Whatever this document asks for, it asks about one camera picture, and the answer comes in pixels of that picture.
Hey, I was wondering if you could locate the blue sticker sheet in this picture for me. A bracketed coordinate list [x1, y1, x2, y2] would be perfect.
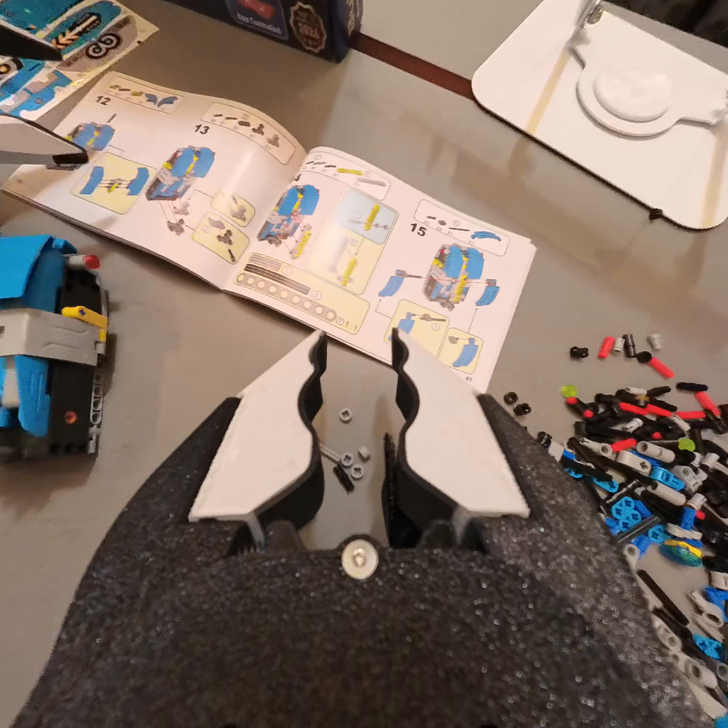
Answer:
[0, 0, 160, 121]

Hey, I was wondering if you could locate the dark blue kit box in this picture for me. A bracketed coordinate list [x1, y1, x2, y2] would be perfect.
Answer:
[165, 0, 365, 63]

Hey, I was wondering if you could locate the instruction booklet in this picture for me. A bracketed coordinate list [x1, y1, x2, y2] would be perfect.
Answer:
[3, 71, 537, 388]

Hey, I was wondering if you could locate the grey desk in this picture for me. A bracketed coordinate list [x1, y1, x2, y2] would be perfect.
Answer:
[0, 0, 728, 728]

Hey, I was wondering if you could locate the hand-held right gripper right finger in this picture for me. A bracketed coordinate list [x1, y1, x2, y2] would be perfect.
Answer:
[391, 327, 531, 542]

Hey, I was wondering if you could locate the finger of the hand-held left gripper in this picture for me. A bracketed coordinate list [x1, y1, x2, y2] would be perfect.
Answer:
[0, 24, 63, 61]
[0, 113, 90, 169]

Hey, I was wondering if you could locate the partly built blue toy robot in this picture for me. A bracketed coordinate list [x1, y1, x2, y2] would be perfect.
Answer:
[0, 235, 111, 461]

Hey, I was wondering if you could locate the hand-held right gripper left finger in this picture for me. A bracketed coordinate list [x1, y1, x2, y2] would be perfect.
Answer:
[188, 331, 329, 551]

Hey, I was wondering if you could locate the pile of toy building pieces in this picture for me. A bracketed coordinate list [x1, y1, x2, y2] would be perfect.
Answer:
[503, 331, 728, 723]

